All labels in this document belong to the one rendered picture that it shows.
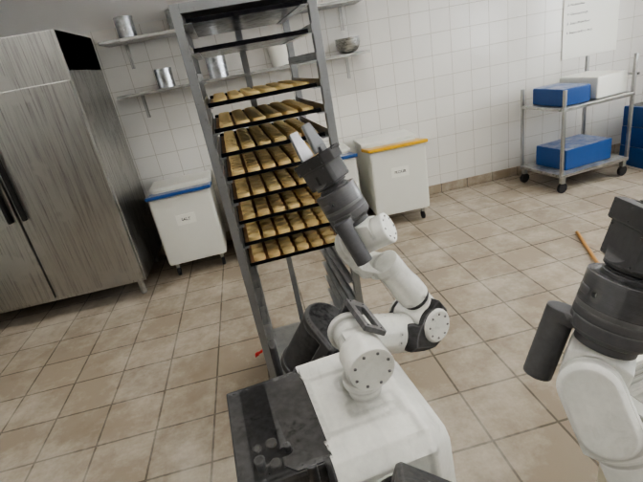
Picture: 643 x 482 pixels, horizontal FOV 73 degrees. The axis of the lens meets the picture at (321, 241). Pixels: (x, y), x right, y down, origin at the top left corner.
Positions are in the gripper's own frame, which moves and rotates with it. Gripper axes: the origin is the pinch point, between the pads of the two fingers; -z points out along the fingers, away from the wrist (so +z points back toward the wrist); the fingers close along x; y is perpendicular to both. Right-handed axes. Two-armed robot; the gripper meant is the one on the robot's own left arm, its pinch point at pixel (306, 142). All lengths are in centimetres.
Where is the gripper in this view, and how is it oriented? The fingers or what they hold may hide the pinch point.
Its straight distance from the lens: 89.8
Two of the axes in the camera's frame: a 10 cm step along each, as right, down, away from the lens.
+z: 5.2, 8.4, 1.7
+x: 5.8, -1.9, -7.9
